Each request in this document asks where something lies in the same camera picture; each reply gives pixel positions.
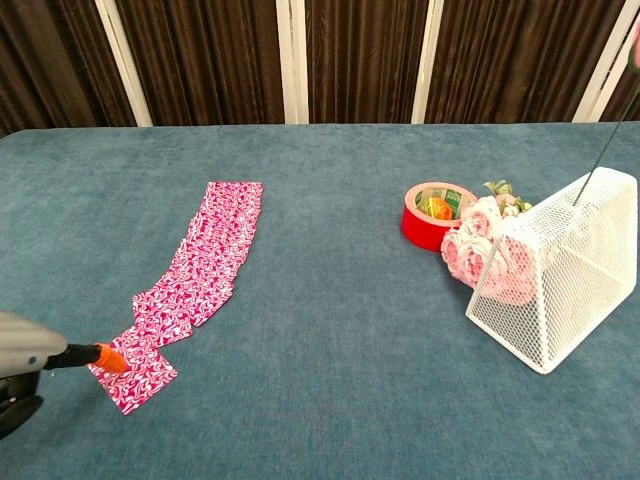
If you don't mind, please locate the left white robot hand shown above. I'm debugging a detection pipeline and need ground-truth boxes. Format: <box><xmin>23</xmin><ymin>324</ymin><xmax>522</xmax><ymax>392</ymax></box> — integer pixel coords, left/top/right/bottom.
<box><xmin>0</xmin><ymin>310</ymin><xmax>129</xmax><ymax>441</ymax></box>

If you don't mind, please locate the brown curtain panel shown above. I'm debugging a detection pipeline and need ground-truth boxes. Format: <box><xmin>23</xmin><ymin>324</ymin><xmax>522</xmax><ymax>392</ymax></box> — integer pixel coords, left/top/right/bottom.
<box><xmin>0</xmin><ymin>0</ymin><xmax>137</xmax><ymax>139</ymax></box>
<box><xmin>425</xmin><ymin>0</ymin><xmax>624</xmax><ymax>125</ymax></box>
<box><xmin>115</xmin><ymin>0</ymin><xmax>287</xmax><ymax>126</ymax></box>
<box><xmin>598</xmin><ymin>0</ymin><xmax>640</xmax><ymax>123</ymax></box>
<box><xmin>304</xmin><ymin>0</ymin><xmax>431</xmax><ymax>125</ymax></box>

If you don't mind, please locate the white frame post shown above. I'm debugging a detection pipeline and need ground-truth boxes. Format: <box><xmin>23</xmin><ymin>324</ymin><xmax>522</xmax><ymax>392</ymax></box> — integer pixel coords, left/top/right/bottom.
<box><xmin>275</xmin><ymin>0</ymin><xmax>310</xmax><ymax>125</ymax></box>
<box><xmin>93</xmin><ymin>0</ymin><xmax>154</xmax><ymax>128</ymax></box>
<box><xmin>572</xmin><ymin>0</ymin><xmax>635</xmax><ymax>123</ymax></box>
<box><xmin>410</xmin><ymin>0</ymin><xmax>446</xmax><ymax>125</ymax></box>

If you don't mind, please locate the blue felt table cover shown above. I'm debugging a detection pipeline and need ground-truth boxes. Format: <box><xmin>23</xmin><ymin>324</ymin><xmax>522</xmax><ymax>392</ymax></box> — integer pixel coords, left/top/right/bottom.
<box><xmin>0</xmin><ymin>121</ymin><xmax>640</xmax><ymax>480</ymax></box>

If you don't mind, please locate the pink playing card spread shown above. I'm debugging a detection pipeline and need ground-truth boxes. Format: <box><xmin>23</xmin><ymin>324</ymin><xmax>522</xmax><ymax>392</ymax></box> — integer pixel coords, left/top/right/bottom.
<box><xmin>149</xmin><ymin>180</ymin><xmax>265</xmax><ymax>329</ymax></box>

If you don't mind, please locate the pink rose with green stem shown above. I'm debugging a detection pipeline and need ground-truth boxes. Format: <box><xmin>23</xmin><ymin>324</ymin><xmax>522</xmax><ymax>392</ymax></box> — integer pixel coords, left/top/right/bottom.
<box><xmin>573</xmin><ymin>22</ymin><xmax>640</xmax><ymax>207</ymax></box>

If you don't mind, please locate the pink artificial flower bouquet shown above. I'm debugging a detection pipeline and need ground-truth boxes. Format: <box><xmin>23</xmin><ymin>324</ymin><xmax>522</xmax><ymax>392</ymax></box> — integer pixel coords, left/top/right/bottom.
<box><xmin>440</xmin><ymin>179</ymin><xmax>536</xmax><ymax>306</ymax></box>

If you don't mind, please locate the white mesh wire basket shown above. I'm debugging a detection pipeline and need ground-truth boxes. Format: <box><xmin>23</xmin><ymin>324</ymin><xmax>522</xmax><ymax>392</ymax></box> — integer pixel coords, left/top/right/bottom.
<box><xmin>464</xmin><ymin>167</ymin><xmax>640</xmax><ymax>375</ymax></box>

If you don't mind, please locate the pink patterned playing card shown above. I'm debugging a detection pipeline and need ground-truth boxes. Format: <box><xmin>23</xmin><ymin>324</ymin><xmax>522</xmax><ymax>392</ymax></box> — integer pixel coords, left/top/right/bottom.
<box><xmin>131</xmin><ymin>288</ymin><xmax>195</xmax><ymax>350</ymax></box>
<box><xmin>88</xmin><ymin>339</ymin><xmax>179</xmax><ymax>416</ymax></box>

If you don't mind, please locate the red tape roll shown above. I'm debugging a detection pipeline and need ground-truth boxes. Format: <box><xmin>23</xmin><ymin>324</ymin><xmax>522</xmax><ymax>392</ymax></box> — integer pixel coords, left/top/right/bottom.
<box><xmin>399</xmin><ymin>181</ymin><xmax>479</xmax><ymax>253</ymax></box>

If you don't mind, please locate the small orange green wrapped item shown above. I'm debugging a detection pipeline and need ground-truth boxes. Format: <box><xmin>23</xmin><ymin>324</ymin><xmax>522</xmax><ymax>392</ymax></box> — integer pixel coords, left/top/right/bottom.
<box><xmin>417</xmin><ymin>196</ymin><xmax>454</xmax><ymax>221</ymax></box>

